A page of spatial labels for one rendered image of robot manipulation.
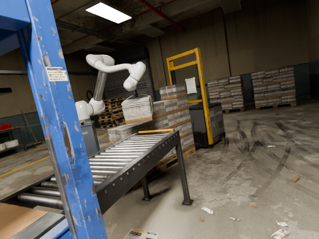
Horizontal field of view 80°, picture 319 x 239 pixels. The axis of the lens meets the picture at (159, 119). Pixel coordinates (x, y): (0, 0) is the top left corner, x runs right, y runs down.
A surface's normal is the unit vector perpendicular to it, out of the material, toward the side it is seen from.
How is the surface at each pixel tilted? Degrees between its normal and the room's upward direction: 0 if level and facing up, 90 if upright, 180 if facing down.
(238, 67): 90
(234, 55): 90
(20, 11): 90
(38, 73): 90
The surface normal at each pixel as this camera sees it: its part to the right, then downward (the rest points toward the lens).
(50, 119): -0.42, 0.20
